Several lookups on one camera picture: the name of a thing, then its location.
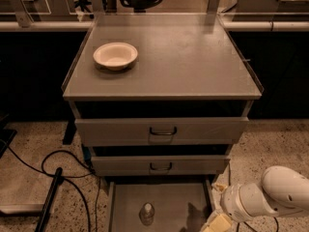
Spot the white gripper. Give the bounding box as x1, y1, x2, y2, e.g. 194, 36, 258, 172
201, 183, 258, 232

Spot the clear plastic water bottle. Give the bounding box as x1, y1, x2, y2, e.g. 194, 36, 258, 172
139, 203, 155, 226

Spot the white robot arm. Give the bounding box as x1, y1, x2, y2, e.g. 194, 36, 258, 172
199, 165, 309, 232

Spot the bottom grey open drawer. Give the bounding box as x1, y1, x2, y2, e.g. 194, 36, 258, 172
104, 176, 214, 232

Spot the top grey drawer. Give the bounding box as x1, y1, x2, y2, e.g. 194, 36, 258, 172
75, 117, 248, 147

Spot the middle grey drawer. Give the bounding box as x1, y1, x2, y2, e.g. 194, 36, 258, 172
91, 156, 230, 176

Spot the grey drawer cabinet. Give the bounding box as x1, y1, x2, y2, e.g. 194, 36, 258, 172
61, 13, 265, 186

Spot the black bar on floor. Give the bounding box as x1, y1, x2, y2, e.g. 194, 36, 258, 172
35, 167, 63, 232

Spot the white paper bowl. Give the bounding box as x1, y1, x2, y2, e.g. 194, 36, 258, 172
93, 43, 138, 71

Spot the middle drawer black handle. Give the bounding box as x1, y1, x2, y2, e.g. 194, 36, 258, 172
150, 162, 173, 171

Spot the drawer black handle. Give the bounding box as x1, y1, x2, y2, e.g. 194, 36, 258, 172
149, 127, 178, 136
150, 162, 173, 171

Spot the top drawer black handle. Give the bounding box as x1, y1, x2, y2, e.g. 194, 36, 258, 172
149, 127, 178, 136

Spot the black floor cable left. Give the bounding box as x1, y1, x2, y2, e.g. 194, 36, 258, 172
0, 138, 101, 232

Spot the white horizontal rail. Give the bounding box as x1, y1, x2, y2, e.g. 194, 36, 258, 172
0, 20, 309, 32

